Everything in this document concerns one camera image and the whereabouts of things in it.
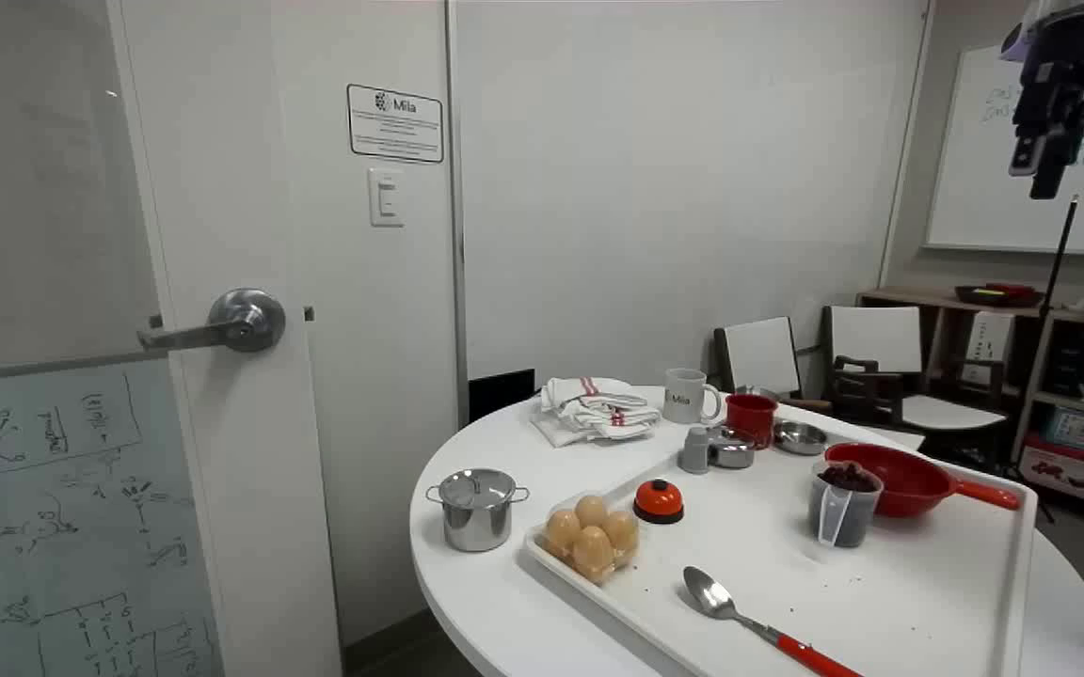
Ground small steel cup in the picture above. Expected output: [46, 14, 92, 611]
[713, 432, 758, 473]

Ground clear plastic measuring container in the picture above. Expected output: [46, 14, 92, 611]
[810, 459, 889, 552]

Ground silver door lever handle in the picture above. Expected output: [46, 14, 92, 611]
[135, 286, 292, 358]

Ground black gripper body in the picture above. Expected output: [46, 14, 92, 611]
[1007, 34, 1084, 167]

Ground red cup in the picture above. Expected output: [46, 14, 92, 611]
[723, 390, 780, 451]

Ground white light switch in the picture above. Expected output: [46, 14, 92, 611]
[364, 171, 407, 232]

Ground white wall sign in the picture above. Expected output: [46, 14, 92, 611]
[344, 81, 449, 171]

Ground white door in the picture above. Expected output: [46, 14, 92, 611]
[101, 0, 346, 677]

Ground orange bowl with handle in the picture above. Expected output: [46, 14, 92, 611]
[820, 442, 1029, 525]

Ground metal spoon red handle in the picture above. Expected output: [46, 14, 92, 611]
[677, 565, 864, 677]

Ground white plastic tray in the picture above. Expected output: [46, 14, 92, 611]
[516, 442, 1043, 677]

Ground black tripod pole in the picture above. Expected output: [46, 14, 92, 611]
[1038, 196, 1081, 333]

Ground orange and black call bell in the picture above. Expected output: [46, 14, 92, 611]
[629, 473, 691, 527]

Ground black box behind table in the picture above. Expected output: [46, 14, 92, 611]
[462, 360, 544, 424]

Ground glass panel with drawings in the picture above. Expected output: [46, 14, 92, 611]
[0, 0, 226, 677]

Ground small steel bowl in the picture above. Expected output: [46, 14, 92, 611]
[771, 418, 834, 459]

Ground clear glass mug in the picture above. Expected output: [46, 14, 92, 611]
[659, 365, 726, 428]

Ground wall whiteboard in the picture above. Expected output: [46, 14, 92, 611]
[922, 43, 1084, 263]

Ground white cloth red stripes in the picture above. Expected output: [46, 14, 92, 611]
[533, 372, 669, 451]

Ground small steel pot with lid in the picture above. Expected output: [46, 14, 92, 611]
[423, 467, 536, 556]

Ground red and white box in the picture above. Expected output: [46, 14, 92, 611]
[1022, 436, 1084, 508]

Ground white backed chair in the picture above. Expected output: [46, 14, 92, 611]
[824, 300, 927, 380]
[720, 313, 806, 400]

